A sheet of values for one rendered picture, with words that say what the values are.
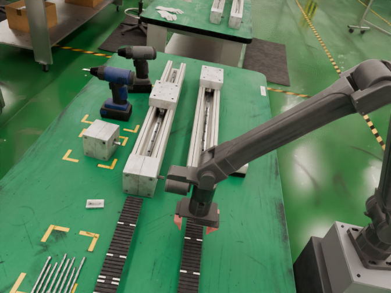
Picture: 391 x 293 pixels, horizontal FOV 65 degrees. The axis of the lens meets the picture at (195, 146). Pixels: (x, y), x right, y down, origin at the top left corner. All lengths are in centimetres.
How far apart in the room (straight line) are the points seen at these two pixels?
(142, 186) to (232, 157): 39
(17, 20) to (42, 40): 57
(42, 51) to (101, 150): 232
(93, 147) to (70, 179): 13
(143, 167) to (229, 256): 37
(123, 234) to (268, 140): 47
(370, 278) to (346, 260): 6
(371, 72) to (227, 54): 214
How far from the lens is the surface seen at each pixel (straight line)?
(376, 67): 65
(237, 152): 68
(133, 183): 99
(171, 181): 76
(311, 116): 64
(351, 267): 93
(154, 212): 98
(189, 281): 84
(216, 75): 154
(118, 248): 87
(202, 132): 123
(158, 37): 275
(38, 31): 328
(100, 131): 112
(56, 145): 122
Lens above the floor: 155
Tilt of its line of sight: 38 degrees down
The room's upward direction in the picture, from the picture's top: 12 degrees clockwise
